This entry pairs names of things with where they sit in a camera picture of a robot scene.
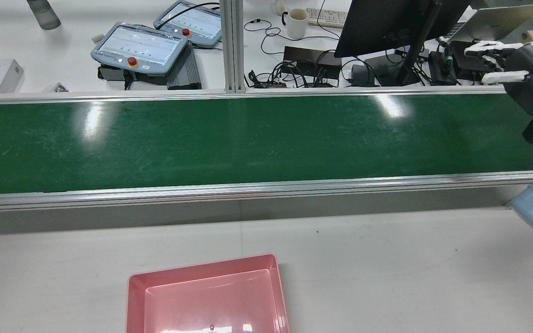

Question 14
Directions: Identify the right white dexterous robot hand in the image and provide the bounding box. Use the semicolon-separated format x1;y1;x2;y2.
464;41;533;117

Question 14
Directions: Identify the black cable bundle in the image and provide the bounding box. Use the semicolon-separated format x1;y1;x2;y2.
246;59;341;89

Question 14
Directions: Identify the white keyboard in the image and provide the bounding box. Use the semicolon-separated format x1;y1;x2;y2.
306;7;349;29

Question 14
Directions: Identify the pink plastic box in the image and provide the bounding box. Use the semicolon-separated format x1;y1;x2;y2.
126;253;291;333

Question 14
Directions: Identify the aluminium profile post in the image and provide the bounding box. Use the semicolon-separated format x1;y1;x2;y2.
219;0;245;94

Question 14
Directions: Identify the black power adapter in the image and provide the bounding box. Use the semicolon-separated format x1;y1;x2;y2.
351;64;376;87

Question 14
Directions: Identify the black pendant cable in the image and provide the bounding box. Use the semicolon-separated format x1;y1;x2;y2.
162;2;222;24

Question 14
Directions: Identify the green belt conveyor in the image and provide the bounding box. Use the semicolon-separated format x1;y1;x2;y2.
0;86;533;216

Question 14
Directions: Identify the white mug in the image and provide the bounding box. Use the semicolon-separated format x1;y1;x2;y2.
281;8;309;40

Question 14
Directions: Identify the grey bottle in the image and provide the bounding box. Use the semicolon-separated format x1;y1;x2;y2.
26;0;62;31

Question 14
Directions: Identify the black electronics box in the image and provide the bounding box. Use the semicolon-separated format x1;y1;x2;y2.
428;41;484;86

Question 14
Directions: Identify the dark ribbed control box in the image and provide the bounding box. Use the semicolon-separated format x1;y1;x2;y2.
167;44;202;91

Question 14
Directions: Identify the silver laptop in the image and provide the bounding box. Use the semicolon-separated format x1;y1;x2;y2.
442;4;533;44

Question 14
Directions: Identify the thin black cable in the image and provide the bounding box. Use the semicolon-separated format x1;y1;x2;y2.
243;18;339;56

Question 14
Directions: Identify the black computer monitor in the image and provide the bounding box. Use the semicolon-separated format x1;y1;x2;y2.
334;0;473;87

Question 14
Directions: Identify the grey robot teach pendant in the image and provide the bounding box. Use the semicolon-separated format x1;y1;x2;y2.
91;22;188;77
153;0;223;48

